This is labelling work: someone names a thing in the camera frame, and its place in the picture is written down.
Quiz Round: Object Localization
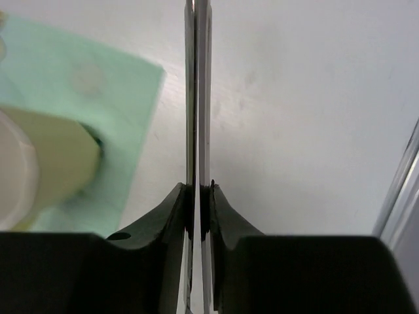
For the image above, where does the right gripper silver tong right finger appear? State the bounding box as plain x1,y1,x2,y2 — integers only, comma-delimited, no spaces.
194,1,212,313

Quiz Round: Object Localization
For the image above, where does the right gripper silver tong left finger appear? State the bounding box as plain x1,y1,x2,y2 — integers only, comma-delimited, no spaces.
184,1,197,313

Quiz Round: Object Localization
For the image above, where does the light green placemat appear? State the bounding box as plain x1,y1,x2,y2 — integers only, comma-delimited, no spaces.
1,13,164,236

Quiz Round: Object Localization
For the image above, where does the yellow mug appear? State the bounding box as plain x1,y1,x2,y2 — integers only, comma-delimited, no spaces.
1,107,103,230

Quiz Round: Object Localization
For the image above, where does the aluminium table edge rail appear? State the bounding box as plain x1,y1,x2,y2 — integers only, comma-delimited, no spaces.
373,124,418,263

